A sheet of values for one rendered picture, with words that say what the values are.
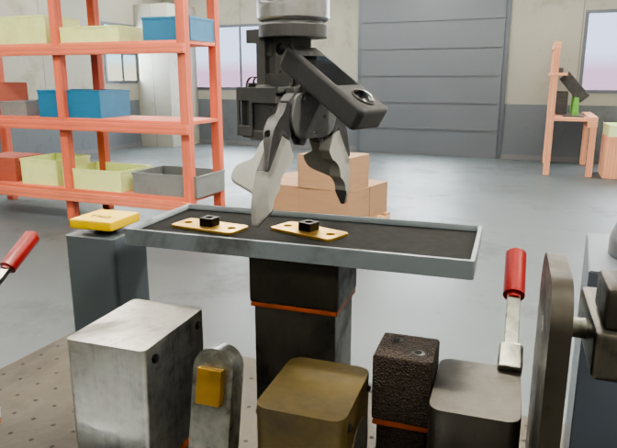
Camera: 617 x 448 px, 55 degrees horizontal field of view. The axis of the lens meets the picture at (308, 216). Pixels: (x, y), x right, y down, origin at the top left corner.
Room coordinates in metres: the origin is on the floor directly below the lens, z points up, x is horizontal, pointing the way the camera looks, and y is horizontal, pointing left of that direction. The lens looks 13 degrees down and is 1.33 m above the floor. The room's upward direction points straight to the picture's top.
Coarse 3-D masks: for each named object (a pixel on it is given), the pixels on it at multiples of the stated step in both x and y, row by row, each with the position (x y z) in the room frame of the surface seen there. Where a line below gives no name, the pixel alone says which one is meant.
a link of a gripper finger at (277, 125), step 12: (288, 108) 0.60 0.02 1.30; (276, 120) 0.59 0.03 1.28; (288, 120) 0.60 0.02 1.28; (264, 132) 0.59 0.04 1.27; (276, 132) 0.58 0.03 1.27; (288, 132) 0.60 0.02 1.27; (264, 144) 0.58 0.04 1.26; (276, 144) 0.58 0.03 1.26; (264, 156) 0.58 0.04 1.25; (264, 168) 0.57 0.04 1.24
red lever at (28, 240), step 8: (32, 232) 0.72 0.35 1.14; (24, 240) 0.71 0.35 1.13; (32, 240) 0.72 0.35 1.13; (16, 248) 0.70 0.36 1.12; (24, 248) 0.70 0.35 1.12; (32, 248) 0.71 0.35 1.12; (8, 256) 0.69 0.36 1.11; (16, 256) 0.69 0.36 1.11; (24, 256) 0.70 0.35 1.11; (0, 264) 0.69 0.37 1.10; (8, 264) 0.68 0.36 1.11; (16, 264) 0.69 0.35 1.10; (0, 272) 0.68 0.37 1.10; (8, 272) 0.68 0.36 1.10; (0, 280) 0.67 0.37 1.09
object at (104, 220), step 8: (80, 216) 0.71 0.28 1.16; (88, 216) 0.71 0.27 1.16; (96, 216) 0.71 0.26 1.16; (104, 216) 0.71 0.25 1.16; (112, 216) 0.71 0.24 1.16; (120, 216) 0.71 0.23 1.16; (128, 216) 0.71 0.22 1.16; (136, 216) 0.72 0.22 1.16; (72, 224) 0.69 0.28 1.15; (80, 224) 0.69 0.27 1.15; (88, 224) 0.68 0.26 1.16; (96, 224) 0.68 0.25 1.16; (104, 224) 0.68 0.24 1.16; (112, 224) 0.68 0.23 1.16; (120, 224) 0.69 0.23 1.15; (128, 224) 0.71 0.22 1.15; (96, 232) 0.70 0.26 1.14; (104, 232) 0.70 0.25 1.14
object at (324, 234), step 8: (280, 224) 0.65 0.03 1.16; (288, 224) 0.65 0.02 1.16; (296, 224) 0.65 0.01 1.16; (304, 224) 0.62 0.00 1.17; (312, 224) 0.62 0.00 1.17; (288, 232) 0.62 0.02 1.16; (296, 232) 0.62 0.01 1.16; (304, 232) 0.62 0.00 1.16; (312, 232) 0.62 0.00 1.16; (320, 232) 0.62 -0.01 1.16; (328, 232) 0.62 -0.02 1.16; (336, 232) 0.62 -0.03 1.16; (344, 232) 0.62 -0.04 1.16; (320, 240) 0.59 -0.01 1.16; (328, 240) 0.59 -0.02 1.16
